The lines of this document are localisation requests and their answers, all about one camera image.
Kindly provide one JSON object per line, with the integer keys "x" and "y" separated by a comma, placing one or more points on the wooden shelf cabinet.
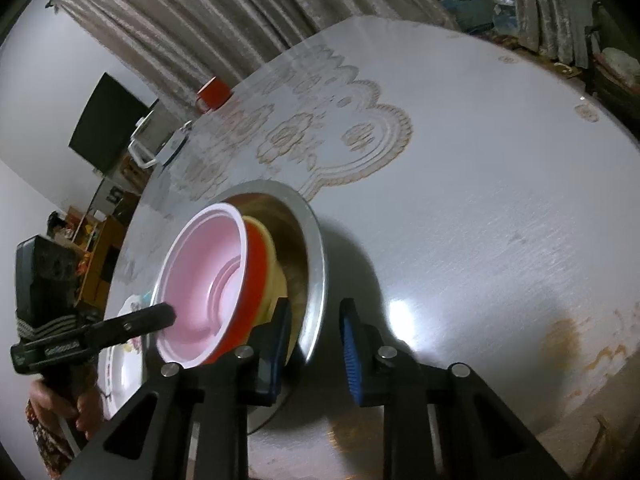
{"x": 97, "y": 245}

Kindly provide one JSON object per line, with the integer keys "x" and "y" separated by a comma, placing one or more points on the white electric kettle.
{"x": 158, "y": 138}

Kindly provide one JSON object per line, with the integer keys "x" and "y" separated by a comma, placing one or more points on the lace gold embroidered tablecloth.
{"x": 310, "y": 123}

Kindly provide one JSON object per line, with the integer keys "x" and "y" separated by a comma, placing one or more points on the black wall television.
{"x": 105, "y": 125}

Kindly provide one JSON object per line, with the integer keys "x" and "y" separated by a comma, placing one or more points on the teal rimmed plate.
{"x": 146, "y": 299}

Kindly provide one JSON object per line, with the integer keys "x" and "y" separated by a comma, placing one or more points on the yellow plastic bowl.
{"x": 274, "y": 286}

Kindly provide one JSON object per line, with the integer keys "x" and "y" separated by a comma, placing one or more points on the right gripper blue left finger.
{"x": 270, "y": 343}

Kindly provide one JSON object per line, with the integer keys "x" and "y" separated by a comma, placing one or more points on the person's left hand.
{"x": 86, "y": 411}

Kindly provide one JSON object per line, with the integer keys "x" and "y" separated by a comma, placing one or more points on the red plastic cup bowl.
{"x": 213, "y": 286}

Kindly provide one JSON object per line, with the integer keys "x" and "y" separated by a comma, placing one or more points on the large steel bowl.
{"x": 300, "y": 252}

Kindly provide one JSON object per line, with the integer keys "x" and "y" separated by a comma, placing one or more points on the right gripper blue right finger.
{"x": 361, "y": 342}

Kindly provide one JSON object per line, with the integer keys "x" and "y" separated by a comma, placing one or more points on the grey curtain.
{"x": 176, "y": 46}
{"x": 556, "y": 29}

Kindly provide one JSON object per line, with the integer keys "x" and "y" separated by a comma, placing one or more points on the white floral plate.
{"x": 122, "y": 373}

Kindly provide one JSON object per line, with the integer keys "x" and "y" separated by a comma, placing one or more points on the person's left patterned sleeve forearm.
{"x": 54, "y": 450}

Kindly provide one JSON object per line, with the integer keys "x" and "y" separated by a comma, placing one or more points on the red ceramic mug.
{"x": 212, "y": 95}

